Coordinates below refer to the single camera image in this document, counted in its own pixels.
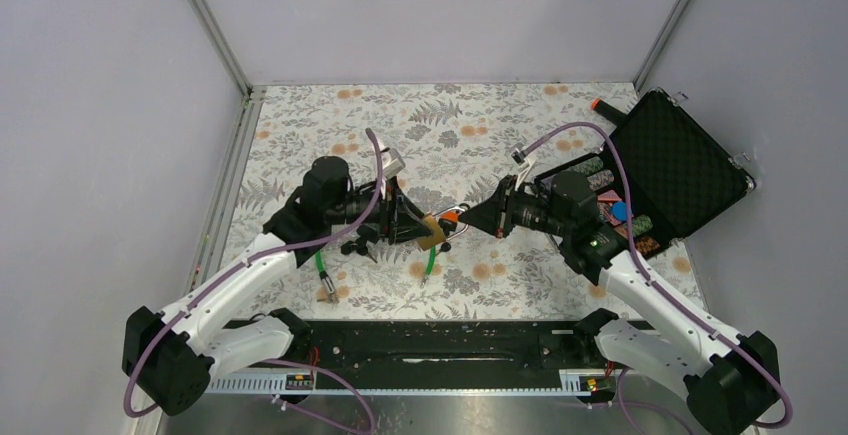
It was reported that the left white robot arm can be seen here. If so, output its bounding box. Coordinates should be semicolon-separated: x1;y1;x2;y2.
122;151;438;418

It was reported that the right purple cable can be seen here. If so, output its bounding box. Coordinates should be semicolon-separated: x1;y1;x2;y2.
523;121;794;429

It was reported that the brass padlock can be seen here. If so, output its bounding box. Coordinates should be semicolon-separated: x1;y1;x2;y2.
416;203;470;251

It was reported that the floral table mat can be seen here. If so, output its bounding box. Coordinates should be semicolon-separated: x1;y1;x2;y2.
222;82;706;322

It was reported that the black orange marker pen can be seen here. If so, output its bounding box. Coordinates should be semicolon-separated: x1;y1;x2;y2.
590;98;626;126

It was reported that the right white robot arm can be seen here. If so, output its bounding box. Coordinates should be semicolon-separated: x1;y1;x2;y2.
459;171;779;434

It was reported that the green cable lock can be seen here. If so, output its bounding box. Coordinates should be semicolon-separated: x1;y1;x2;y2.
313;248;438;304

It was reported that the black padlock with keys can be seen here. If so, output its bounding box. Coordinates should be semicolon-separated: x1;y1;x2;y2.
340;235;379;263

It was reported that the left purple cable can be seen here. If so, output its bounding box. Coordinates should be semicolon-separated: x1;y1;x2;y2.
123;128;387;419

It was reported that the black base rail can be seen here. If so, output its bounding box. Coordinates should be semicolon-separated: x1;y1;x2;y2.
211;317;670;394

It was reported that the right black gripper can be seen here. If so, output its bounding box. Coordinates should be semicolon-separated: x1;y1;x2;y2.
459;174;572;238

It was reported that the black poker chip case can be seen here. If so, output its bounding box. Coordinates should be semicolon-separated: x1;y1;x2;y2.
561;88;756;259

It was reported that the orange black padlock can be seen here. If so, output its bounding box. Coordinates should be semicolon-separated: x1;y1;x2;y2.
438;210;461;225

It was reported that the purple cable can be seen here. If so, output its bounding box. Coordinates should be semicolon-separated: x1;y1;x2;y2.
123;128;387;419
523;121;794;429

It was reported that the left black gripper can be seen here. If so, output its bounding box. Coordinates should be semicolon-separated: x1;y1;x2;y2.
327;175;435;244

